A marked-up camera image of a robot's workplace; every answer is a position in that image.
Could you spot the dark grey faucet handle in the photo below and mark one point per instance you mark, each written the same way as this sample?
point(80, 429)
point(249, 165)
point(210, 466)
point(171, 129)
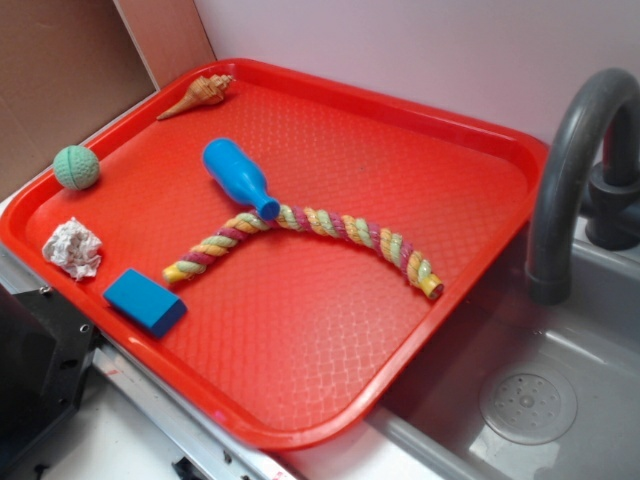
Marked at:
point(613, 187)

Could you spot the blue rectangular block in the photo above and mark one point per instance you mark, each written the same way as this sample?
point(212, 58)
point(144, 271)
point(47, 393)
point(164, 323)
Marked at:
point(149, 305)

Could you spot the brown spiral seashell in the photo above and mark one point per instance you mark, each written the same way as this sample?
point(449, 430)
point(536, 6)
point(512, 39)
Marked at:
point(204, 91)

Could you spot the grey toy sink basin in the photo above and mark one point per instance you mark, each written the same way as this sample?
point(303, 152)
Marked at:
point(432, 410)

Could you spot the grey curved faucet spout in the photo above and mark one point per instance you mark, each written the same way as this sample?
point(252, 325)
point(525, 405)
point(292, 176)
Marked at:
point(563, 192)

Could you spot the grey sink drain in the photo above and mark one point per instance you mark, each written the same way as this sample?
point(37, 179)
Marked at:
point(528, 403)

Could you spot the crumpled white paper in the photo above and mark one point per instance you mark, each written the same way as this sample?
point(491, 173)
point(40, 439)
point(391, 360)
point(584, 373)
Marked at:
point(75, 249)

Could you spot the brown cardboard panel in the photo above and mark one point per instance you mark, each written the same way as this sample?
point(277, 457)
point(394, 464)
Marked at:
point(68, 68)

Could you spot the blue plastic bottle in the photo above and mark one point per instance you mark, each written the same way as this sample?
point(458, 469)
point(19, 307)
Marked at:
point(239, 177)

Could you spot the green textured ball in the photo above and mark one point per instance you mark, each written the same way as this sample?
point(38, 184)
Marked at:
point(76, 167)

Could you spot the red plastic tray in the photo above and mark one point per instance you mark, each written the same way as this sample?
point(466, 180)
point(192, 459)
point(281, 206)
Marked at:
point(291, 337)

